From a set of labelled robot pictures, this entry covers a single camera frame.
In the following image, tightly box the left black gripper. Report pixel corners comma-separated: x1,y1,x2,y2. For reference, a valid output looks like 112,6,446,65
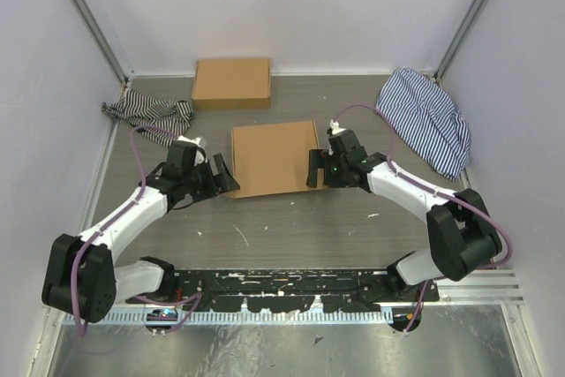
184,154,240,203

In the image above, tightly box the cardboard box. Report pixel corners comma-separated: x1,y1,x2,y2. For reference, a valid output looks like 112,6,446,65
192,57,271,110
227,120,319,199

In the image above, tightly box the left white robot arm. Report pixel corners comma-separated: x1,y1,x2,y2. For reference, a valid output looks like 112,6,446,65
41,137,240,323

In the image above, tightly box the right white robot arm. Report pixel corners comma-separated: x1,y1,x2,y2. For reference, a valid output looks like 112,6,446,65
306,130,502,302

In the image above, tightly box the folded closed cardboard box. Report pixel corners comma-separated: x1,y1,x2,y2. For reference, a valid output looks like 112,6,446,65
192,57,271,110

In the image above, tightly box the blue white striped cloth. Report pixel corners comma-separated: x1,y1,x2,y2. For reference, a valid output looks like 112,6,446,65
376,68,471,181

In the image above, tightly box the black white striped cloth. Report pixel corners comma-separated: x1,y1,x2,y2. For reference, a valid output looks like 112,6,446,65
101,88,195,147

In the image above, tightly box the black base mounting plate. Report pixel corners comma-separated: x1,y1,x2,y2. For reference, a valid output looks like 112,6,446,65
145,268,420,313

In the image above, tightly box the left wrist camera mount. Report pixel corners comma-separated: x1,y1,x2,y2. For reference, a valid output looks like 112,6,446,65
176,136,207,165

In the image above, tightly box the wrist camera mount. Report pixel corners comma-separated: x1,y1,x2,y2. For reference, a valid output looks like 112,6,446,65
327,119,345,137
176,136,207,165

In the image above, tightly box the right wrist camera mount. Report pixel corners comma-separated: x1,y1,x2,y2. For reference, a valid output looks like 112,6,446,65
327,119,345,137

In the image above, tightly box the slotted grey cable duct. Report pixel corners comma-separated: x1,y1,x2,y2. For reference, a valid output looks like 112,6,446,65
64,307,394,326

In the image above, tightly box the left aluminium frame post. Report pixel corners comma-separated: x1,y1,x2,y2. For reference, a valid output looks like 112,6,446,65
71,0,130,85

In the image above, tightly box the aluminium frame post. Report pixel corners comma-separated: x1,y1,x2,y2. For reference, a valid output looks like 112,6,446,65
433,0,488,83
71,0,130,85

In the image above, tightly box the aluminium front rail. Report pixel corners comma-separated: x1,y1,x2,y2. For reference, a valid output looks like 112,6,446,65
114,270,523,308

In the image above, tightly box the right aluminium frame post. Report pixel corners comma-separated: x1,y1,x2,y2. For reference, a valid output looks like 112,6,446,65
433,0,488,83

